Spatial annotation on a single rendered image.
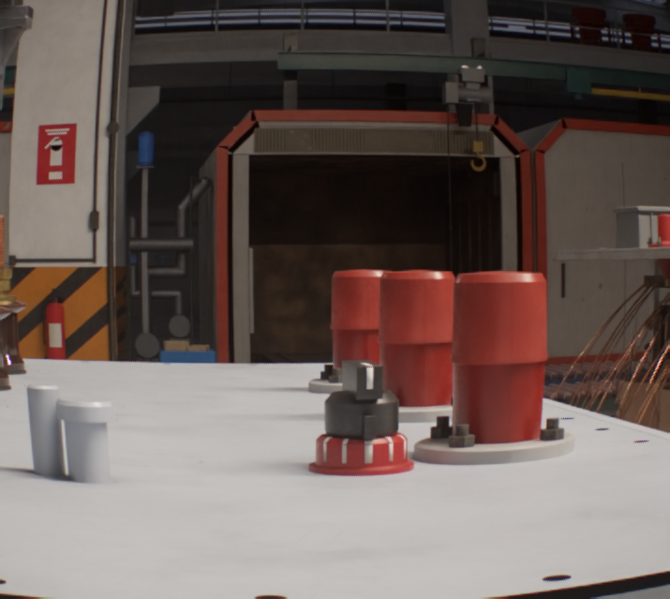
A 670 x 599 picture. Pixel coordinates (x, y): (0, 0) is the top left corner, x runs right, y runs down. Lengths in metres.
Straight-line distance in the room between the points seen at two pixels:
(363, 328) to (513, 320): 0.66
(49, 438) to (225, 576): 0.34
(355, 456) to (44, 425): 0.22
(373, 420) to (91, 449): 0.20
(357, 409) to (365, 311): 0.70
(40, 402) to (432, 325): 0.53
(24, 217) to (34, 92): 0.99
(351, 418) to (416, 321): 0.38
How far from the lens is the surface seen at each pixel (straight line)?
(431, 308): 1.41
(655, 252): 3.78
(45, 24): 11.83
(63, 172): 11.68
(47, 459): 0.98
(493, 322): 1.09
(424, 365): 1.41
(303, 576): 0.67
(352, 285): 1.74
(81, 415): 0.95
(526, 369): 1.09
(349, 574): 0.68
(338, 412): 1.04
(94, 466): 0.96
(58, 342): 11.51
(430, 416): 1.39
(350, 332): 1.74
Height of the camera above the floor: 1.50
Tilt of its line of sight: level
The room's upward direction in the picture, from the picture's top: straight up
